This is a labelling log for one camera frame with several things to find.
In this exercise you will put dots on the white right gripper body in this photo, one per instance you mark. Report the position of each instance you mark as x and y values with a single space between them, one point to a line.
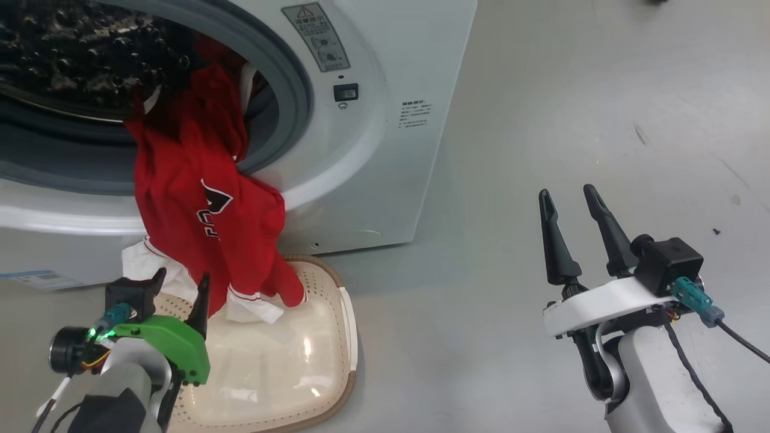
601 304

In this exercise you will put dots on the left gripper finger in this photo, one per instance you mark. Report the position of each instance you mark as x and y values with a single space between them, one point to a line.
159 278
201 307

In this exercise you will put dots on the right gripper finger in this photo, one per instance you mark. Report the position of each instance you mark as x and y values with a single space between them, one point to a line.
613 246
556 246

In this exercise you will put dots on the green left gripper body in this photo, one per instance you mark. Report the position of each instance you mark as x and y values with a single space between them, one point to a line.
174 343

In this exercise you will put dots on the red sports jersey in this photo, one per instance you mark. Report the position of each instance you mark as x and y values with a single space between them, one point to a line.
192 180

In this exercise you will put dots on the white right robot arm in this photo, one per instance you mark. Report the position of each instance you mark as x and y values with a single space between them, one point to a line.
656 385

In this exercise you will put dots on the cream perforated laundry basket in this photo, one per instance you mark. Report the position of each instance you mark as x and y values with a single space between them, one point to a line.
271 373

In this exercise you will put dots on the white front-load washing machine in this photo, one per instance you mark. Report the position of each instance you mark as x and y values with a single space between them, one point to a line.
373 180

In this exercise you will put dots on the black door latch socket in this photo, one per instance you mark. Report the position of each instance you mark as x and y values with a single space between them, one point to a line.
346 92

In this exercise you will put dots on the blue energy label sticker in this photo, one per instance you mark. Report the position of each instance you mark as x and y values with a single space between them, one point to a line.
36 279

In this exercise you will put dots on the printed text notice sticker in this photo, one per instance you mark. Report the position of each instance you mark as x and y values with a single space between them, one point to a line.
416 114

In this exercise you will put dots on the grey warning label sticker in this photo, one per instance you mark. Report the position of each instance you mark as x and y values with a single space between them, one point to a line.
316 37

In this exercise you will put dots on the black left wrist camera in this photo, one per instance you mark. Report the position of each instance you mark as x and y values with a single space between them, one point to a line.
132 297

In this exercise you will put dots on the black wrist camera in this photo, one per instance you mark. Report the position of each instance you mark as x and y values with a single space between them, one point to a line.
132 297
668 264

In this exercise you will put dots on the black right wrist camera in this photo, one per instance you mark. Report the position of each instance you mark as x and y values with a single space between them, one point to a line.
668 264

